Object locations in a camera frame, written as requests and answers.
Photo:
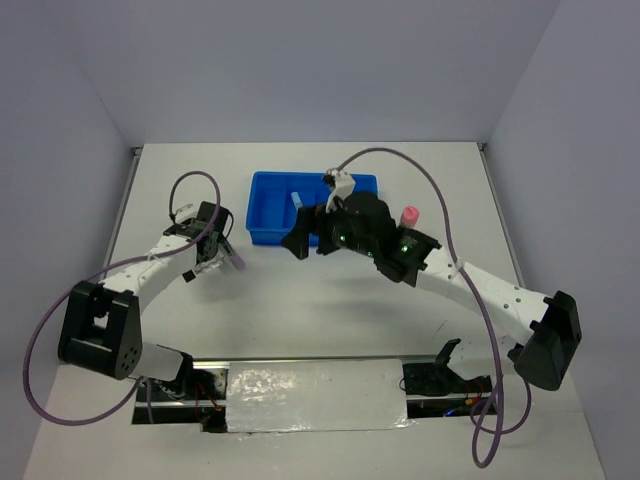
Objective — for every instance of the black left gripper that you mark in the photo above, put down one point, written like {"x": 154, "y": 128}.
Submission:
{"x": 222, "y": 243}

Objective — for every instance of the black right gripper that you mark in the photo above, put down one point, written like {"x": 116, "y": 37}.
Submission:
{"x": 307, "y": 220}

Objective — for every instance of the purple highlighter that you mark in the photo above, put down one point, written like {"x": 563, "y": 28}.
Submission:
{"x": 236, "y": 261}

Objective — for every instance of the light blue highlighter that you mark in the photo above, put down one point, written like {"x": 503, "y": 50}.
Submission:
{"x": 296, "y": 199}

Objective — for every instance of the pink capped glue stick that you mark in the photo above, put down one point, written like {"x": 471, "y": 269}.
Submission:
{"x": 409, "y": 217}

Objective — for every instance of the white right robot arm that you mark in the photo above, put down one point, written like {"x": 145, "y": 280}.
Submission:
{"x": 543, "y": 331}

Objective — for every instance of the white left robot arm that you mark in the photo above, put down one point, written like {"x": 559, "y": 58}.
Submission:
{"x": 102, "y": 330}

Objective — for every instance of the blue compartment tray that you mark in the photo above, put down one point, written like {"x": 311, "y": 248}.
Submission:
{"x": 271, "y": 211}

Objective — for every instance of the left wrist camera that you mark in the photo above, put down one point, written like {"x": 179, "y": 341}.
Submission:
{"x": 184, "y": 213}

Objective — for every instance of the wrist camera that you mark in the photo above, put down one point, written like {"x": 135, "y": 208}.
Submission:
{"x": 341, "y": 184}
{"x": 184, "y": 213}

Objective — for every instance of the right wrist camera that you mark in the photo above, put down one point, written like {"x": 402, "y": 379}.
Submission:
{"x": 341, "y": 184}

